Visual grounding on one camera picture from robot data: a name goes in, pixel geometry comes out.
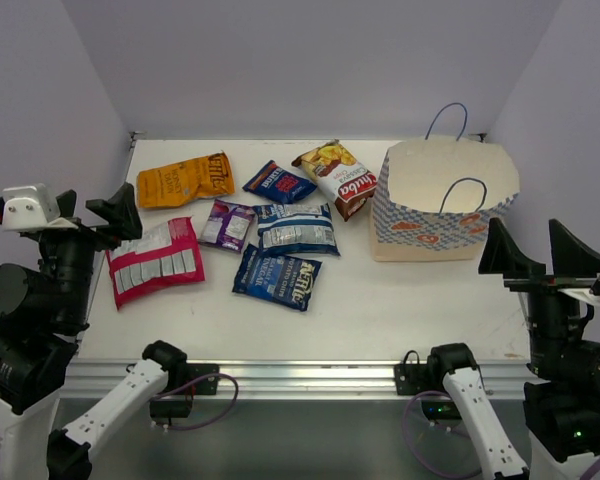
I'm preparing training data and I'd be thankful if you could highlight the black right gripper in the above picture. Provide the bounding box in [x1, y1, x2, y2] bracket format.
[482, 215, 600, 381]

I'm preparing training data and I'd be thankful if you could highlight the pink snack packet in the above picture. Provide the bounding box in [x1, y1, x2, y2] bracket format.
[106, 217, 205, 309]

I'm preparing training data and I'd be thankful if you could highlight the blue checkered paper bag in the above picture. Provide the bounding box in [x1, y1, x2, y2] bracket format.
[370, 132, 520, 262]

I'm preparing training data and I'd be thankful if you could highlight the orange snack packet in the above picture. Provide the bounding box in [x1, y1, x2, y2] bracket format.
[136, 152, 235, 209]

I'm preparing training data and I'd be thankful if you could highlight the purple candy packet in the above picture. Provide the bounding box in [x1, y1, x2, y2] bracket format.
[198, 199, 256, 253]

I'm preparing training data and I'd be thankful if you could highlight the small blue snack packet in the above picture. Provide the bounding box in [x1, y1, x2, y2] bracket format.
[242, 160, 317, 204]

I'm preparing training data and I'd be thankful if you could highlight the dark blue snack packet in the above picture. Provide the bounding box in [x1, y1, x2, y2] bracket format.
[253, 203, 340, 256]

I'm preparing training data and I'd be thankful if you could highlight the blue white snack packet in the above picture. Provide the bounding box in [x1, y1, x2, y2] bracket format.
[232, 244, 322, 312]

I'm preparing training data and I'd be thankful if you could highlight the brown snack packet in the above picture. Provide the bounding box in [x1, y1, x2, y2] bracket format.
[291, 140, 377, 221]

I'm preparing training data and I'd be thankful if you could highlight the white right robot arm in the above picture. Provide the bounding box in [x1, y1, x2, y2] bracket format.
[79, 216, 600, 460]

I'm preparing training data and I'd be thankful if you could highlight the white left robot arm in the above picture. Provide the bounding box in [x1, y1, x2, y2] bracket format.
[0, 183, 188, 479]

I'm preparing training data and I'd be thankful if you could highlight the black right controller box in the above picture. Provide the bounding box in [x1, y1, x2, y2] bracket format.
[421, 398, 461, 422]

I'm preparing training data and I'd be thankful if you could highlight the black controller box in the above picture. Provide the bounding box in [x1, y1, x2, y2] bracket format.
[421, 398, 461, 422]
[149, 399, 193, 423]

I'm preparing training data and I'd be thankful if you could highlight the black left controller box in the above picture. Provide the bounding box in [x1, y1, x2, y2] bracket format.
[149, 399, 193, 423]

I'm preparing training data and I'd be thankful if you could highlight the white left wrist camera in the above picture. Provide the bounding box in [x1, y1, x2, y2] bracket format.
[2, 183, 78, 233]

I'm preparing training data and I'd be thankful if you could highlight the aluminium mounting rail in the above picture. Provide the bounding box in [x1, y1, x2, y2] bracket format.
[60, 359, 535, 401]

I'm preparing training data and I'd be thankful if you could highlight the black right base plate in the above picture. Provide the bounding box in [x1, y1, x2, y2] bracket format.
[393, 350, 444, 396]

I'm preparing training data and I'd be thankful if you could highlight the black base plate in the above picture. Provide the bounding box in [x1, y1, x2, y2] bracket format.
[393, 350, 444, 396]
[163, 362, 219, 396]

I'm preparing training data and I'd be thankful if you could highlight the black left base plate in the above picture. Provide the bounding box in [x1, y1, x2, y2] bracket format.
[163, 362, 219, 396]

